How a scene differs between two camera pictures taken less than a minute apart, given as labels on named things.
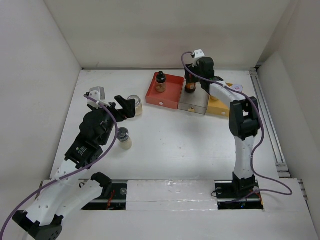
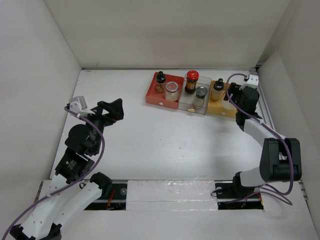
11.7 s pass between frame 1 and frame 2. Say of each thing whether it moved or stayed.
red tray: stayed
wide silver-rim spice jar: moved
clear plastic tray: stayed
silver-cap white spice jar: moved
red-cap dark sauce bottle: stayed
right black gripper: moved
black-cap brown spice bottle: stayed
